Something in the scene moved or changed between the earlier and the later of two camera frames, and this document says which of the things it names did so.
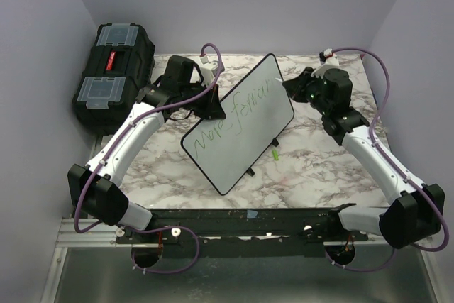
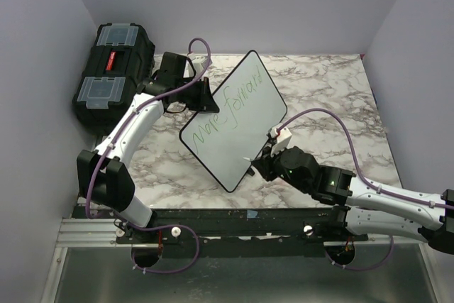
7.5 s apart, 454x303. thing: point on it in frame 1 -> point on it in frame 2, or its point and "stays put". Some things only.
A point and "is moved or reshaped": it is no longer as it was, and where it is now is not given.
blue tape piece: [251, 213] stays put
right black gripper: [294, 86] -> [264, 163]
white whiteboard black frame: [257, 110] is moved or reshaped
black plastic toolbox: [120, 64] stays put
